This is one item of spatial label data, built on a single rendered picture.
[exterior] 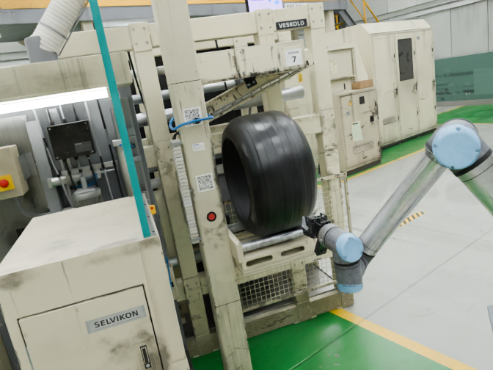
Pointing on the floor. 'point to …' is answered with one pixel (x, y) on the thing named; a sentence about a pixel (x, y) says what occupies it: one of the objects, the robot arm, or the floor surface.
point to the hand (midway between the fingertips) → (305, 225)
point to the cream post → (170, 20)
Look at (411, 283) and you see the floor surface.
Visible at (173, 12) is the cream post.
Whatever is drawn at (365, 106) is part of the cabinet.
